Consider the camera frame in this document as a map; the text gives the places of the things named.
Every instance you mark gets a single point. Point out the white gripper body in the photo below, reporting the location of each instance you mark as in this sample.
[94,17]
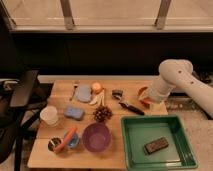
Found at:
[159,90]

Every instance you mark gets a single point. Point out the dark brown eraser block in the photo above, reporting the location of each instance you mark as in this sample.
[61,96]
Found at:
[156,145]

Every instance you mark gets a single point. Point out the purple plastic bowl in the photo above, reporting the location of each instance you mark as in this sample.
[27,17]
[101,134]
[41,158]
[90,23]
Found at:
[96,137]

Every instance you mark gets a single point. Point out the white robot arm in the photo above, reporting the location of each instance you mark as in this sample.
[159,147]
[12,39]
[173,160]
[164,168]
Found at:
[178,73]

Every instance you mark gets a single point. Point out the red orange bowl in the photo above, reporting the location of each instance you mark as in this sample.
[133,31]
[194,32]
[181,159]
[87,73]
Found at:
[143,96]

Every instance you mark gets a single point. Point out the small blue bowl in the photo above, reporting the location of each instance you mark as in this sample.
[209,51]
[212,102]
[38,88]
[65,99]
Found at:
[74,141]

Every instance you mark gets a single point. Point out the green plastic tray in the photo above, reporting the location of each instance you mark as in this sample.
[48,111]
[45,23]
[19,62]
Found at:
[140,130]

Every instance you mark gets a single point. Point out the brown pine cone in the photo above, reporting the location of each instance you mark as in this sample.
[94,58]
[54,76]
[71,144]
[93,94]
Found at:
[102,113]

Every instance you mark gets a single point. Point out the orange round fruit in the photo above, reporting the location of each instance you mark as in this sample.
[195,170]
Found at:
[96,88]

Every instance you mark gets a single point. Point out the blue sponge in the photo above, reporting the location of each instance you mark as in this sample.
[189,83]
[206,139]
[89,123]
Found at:
[74,113]

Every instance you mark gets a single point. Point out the orange carrot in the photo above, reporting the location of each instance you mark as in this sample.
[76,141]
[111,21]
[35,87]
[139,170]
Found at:
[66,139]

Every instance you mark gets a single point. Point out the white plastic cup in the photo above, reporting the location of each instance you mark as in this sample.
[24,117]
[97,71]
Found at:
[49,115]

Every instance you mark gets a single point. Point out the black office chair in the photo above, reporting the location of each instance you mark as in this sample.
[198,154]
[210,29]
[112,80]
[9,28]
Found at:
[20,107]

